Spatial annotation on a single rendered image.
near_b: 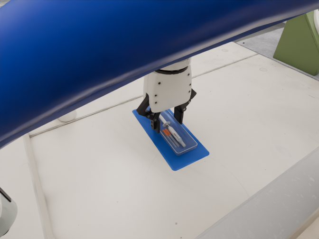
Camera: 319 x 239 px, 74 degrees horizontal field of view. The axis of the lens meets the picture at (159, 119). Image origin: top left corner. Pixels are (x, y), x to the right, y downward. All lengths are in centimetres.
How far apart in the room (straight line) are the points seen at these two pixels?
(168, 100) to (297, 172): 31
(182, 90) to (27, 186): 34
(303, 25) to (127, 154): 71
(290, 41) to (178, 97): 57
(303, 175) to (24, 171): 44
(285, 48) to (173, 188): 69
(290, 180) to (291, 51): 78
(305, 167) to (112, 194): 34
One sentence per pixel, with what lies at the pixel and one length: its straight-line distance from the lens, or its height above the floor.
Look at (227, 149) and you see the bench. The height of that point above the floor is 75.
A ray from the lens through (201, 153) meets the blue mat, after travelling 50.
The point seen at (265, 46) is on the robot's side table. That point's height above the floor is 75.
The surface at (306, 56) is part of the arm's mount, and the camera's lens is 92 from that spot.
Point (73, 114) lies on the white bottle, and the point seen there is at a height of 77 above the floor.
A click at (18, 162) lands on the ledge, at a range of 50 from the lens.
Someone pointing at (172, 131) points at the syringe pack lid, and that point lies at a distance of 51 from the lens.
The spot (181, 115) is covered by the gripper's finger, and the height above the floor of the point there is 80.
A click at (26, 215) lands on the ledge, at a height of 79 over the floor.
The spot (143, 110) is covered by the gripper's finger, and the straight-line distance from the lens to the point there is 45.
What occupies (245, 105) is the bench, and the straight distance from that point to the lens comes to 66.
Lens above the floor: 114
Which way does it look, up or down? 43 degrees down
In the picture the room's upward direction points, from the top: straight up
